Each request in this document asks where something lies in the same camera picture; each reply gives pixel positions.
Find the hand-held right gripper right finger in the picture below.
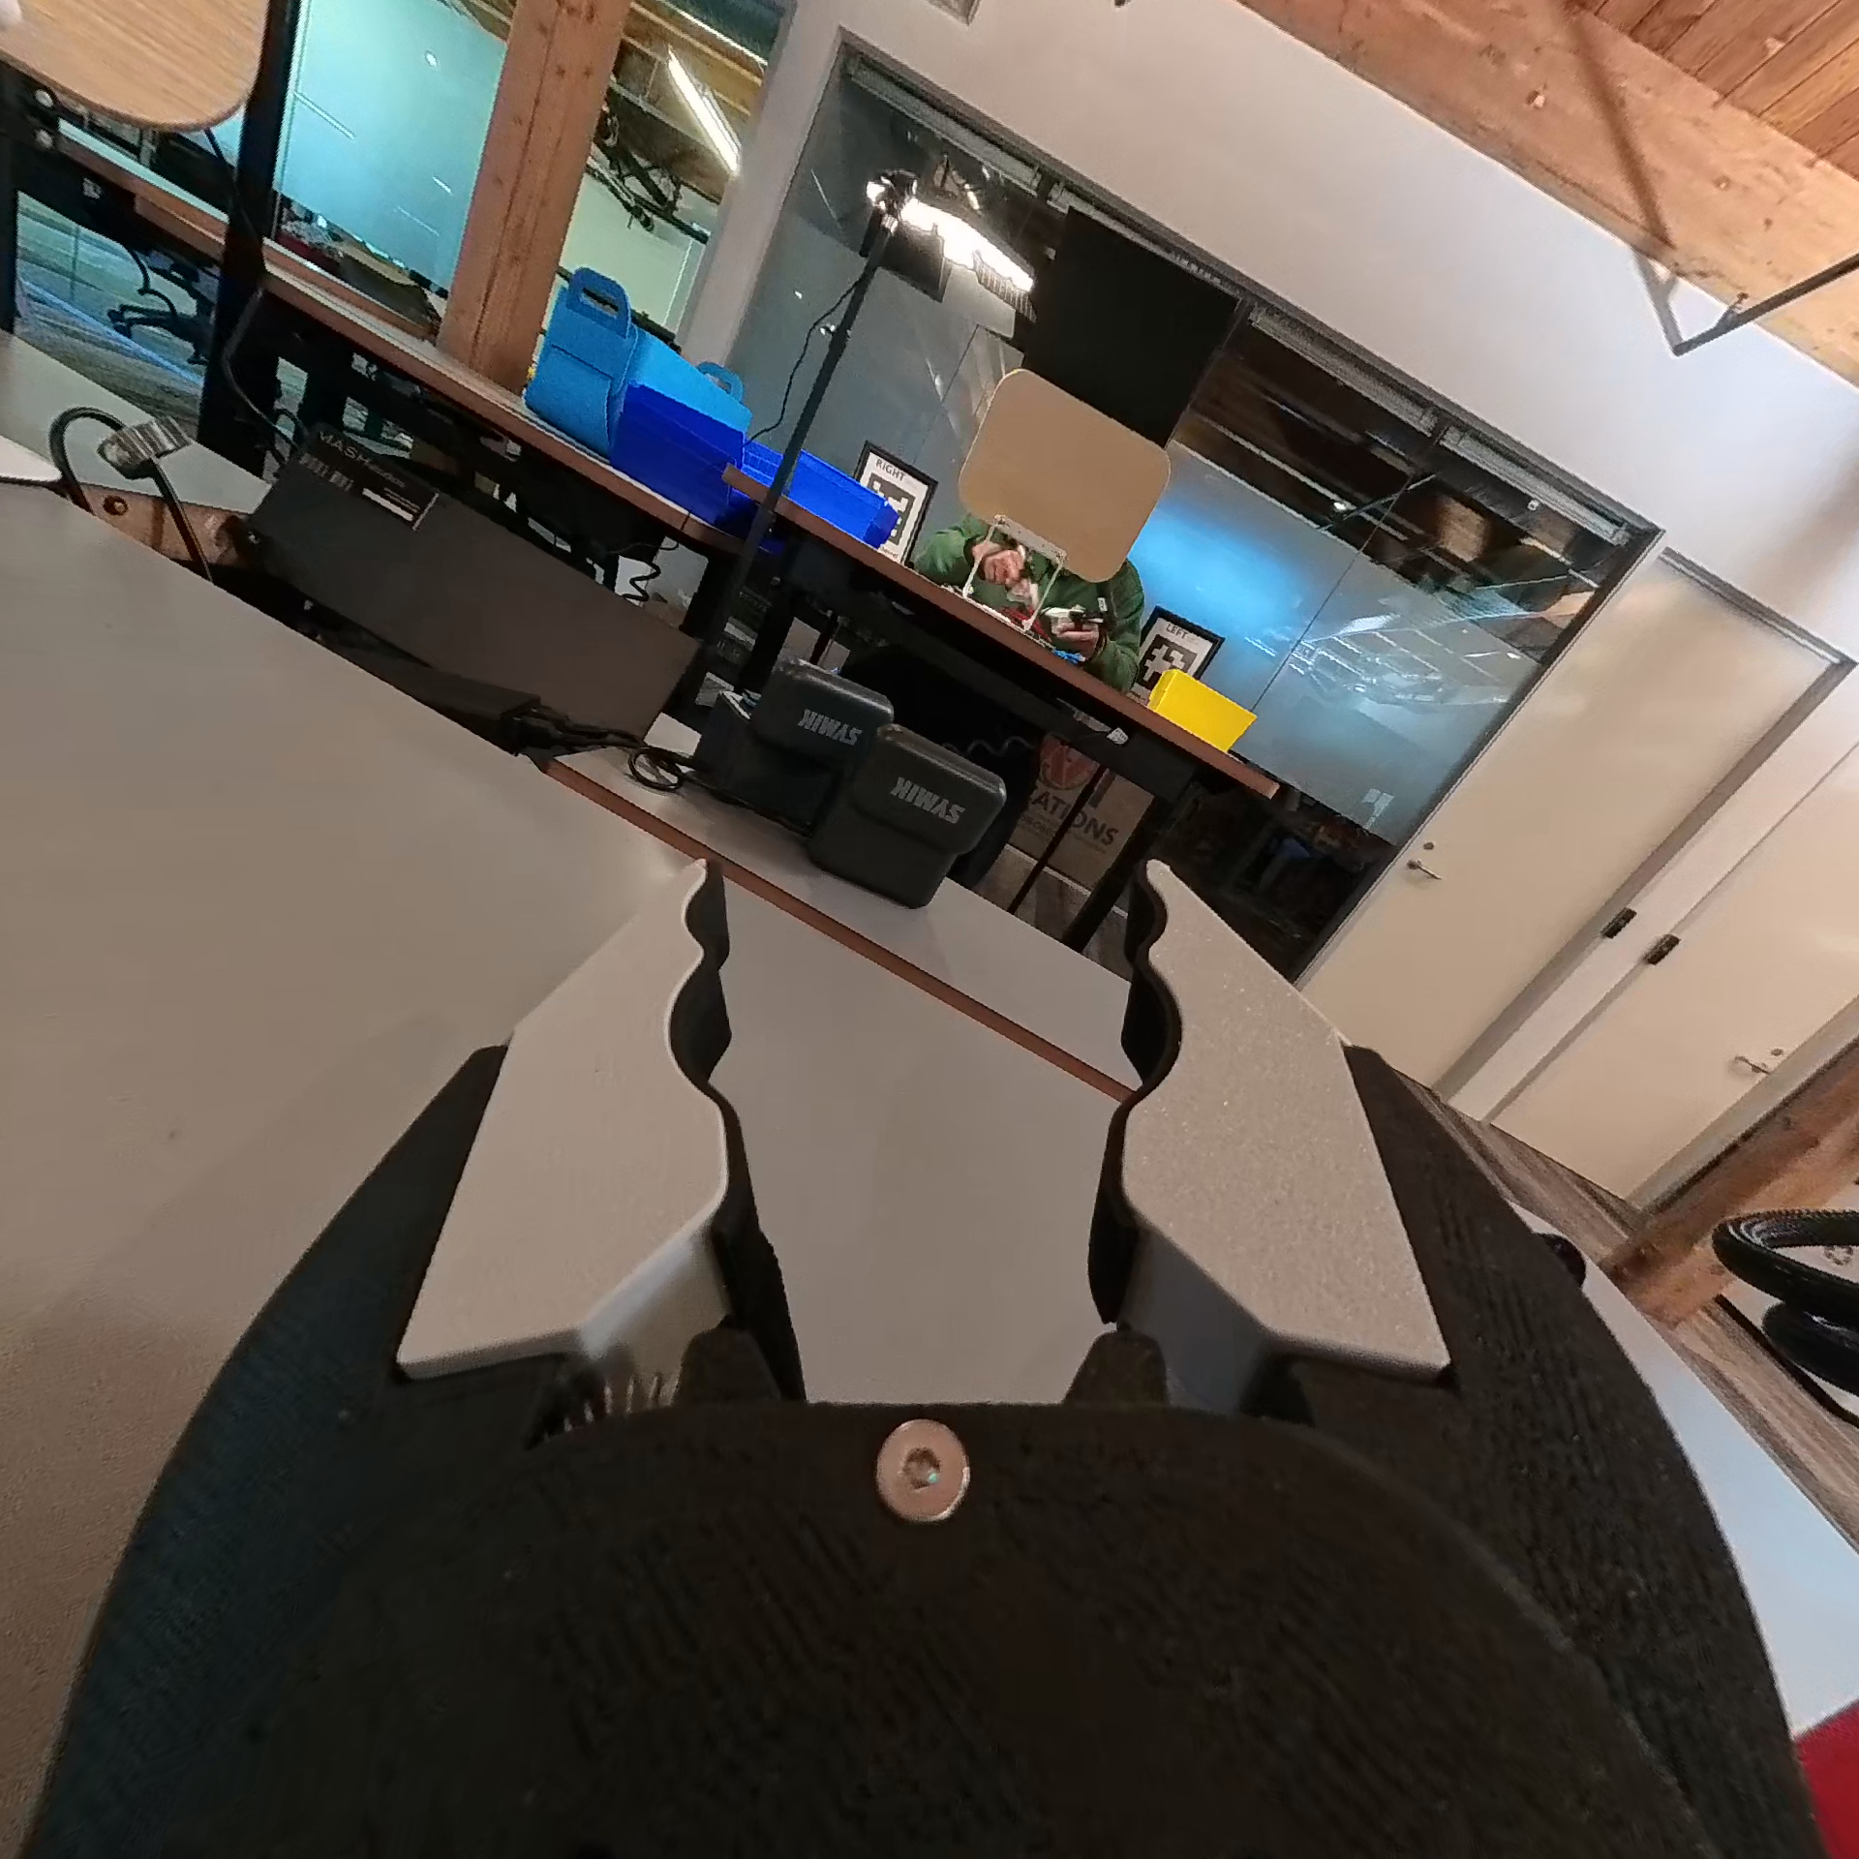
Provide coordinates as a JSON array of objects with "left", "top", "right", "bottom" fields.
[{"left": 1065, "top": 859, "right": 1453, "bottom": 1402}]

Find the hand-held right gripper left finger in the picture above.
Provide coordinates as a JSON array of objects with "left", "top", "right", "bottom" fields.
[{"left": 393, "top": 859, "right": 807, "bottom": 1398}]

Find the red plastic bin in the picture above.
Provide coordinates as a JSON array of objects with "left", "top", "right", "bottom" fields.
[{"left": 1792, "top": 1721, "right": 1859, "bottom": 1859}]

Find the white door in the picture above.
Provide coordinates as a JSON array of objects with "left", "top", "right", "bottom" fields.
[
  {"left": 1299, "top": 552, "right": 1848, "bottom": 1091},
  {"left": 1452, "top": 675, "right": 1859, "bottom": 1208}
]

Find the small yellow plastic bin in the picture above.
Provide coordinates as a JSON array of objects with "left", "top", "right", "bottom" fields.
[{"left": 1146, "top": 670, "right": 1259, "bottom": 757}]

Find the black hard case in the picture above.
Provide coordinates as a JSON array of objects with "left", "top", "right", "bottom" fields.
[
  {"left": 810, "top": 727, "right": 1010, "bottom": 913},
  {"left": 696, "top": 655, "right": 873, "bottom": 836}
]

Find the glass partition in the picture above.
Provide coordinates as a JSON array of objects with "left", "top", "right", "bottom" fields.
[{"left": 726, "top": 43, "right": 1658, "bottom": 976}]

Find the framed printed tag sign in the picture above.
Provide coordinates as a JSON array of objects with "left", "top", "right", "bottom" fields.
[
  {"left": 1137, "top": 612, "right": 1223, "bottom": 697},
  {"left": 849, "top": 441, "right": 937, "bottom": 567}
]

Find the grey desk with brown edge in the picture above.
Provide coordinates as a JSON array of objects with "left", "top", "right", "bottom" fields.
[
  {"left": 724, "top": 465, "right": 1282, "bottom": 932},
  {"left": 0, "top": 109, "right": 793, "bottom": 686}
]

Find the long black box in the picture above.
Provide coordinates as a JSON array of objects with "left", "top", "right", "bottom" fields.
[{"left": 248, "top": 436, "right": 706, "bottom": 735}]

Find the flat blue plastic bin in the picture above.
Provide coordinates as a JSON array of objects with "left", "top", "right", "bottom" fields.
[{"left": 726, "top": 443, "right": 903, "bottom": 561}]

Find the small tan board on stand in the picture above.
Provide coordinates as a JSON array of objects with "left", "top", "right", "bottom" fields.
[{"left": 958, "top": 370, "right": 1175, "bottom": 583}]

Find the wooden post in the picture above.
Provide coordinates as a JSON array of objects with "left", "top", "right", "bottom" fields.
[
  {"left": 1604, "top": 1037, "right": 1859, "bottom": 1327},
  {"left": 436, "top": 0, "right": 641, "bottom": 394}
]

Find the black power cable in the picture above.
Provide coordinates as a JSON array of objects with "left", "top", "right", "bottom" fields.
[{"left": 436, "top": 682, "right": 698, "bottom": 800}]

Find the black coiled hose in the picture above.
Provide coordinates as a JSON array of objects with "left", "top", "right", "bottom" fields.
[{"left": 1712, "top": 1213, "right": 1859, "bottom": 1426}]

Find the short blue handled bin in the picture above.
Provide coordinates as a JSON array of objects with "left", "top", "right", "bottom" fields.
[{"left": 615, "top": 364, "right": 757, "bottom": 525}]

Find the tall blue handled bin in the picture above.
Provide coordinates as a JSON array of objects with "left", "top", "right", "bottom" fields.
[{"left": 523, "top": 269, "right": 685, "bottom": 452}]

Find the black cable with silver plug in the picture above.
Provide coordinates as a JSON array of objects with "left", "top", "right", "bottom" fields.
[{"left": 47, "top": 408, "right": 219, "bottom": 583}]

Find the large window wall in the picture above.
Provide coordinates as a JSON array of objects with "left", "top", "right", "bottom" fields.
[{"left": 0, "top": 0, "right": 793, "bottom": 380}]

